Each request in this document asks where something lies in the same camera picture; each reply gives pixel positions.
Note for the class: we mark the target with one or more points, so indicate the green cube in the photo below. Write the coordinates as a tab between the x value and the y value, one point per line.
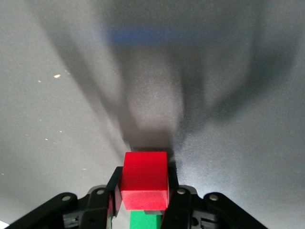
145	220

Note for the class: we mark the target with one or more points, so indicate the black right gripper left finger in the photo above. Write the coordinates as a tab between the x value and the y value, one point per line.
95	207

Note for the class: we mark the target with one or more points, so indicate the red cube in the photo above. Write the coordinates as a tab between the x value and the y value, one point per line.
144	181

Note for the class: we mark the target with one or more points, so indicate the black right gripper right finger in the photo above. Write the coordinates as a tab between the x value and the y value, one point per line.
183	207

